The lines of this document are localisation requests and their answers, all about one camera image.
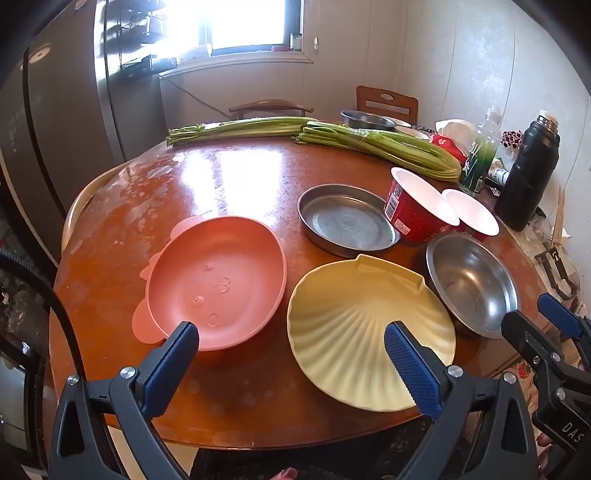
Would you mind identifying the red and white paper bowl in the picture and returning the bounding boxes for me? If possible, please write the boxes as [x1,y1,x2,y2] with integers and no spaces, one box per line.
[442,188,500,238]
[384,166,461,244]

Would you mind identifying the pink animal-shaped plate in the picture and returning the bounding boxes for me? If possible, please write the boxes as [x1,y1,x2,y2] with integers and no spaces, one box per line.
[132,215,288,352]

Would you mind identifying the clear glass jar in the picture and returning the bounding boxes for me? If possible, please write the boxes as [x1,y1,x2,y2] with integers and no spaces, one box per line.
[524,215,552,243]

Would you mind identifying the clear bottle with green label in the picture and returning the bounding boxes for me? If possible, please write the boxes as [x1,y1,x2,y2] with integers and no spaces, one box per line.
[457,105,503,195]

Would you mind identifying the wooden clip stand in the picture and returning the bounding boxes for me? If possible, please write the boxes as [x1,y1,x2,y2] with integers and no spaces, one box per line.
[551,185,573,252]

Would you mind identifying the light wooden chair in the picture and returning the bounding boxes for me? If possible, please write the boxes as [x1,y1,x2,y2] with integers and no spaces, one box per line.
[61,161,127,250]

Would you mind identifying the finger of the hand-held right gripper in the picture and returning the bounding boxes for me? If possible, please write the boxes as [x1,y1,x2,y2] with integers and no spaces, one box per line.
[501,310,591,416]
[537,294,591,365]

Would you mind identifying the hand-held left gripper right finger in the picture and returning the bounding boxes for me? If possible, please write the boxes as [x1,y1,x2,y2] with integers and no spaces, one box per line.
[384,322,539,480]

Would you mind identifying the wooden chair with carved back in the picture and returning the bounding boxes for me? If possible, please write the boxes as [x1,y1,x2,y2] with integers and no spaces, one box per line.
[355,85,419,126]

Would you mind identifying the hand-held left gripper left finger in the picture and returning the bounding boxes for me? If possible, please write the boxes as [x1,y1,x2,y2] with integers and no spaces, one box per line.
[48,320,200,480]

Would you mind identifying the yellow shell-shaped plate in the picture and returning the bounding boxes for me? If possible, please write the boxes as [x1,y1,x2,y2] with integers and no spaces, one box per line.
[287,254,457,411]

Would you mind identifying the black cable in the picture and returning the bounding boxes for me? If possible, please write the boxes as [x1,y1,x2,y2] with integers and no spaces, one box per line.
[0,249,77,384]

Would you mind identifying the steel basin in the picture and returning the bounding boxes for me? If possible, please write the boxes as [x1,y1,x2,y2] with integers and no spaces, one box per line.
[340,109,398,132]

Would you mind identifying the red tissue pack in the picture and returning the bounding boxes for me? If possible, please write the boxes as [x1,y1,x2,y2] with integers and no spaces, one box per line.
[429,119,476,160]

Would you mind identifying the stainless steel bowl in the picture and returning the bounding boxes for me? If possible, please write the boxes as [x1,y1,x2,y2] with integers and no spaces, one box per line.
[426,232,522,340]

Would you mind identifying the wrapped celery bundle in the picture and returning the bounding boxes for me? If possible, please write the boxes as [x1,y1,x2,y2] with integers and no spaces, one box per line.
[293,122,462,182]

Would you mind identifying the long celery bundle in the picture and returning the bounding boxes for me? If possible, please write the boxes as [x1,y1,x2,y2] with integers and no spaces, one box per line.
[166,116,319,147]

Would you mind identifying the black phone stand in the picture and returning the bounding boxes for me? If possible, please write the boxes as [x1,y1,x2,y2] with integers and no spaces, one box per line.
[534,247,583,301]

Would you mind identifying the window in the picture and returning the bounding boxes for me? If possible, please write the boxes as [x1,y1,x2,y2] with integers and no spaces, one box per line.
[203,0,317,58]

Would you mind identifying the wooden chair with curved back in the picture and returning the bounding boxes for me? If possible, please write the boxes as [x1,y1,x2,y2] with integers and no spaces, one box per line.
[229,99,316,120]

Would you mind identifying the black thermos flask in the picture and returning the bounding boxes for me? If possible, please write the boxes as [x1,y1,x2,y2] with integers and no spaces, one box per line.
[495,109,561,232]

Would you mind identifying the black wire rack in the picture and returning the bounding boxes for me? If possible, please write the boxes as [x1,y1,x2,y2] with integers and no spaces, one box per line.
[117,14,181,81]

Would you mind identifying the grey refrigerator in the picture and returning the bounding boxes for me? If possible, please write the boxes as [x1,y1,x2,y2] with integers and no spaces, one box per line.
[0,0,167,268]

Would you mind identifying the round steel plate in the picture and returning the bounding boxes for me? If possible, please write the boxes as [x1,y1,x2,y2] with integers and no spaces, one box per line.
[297,183,402,258]

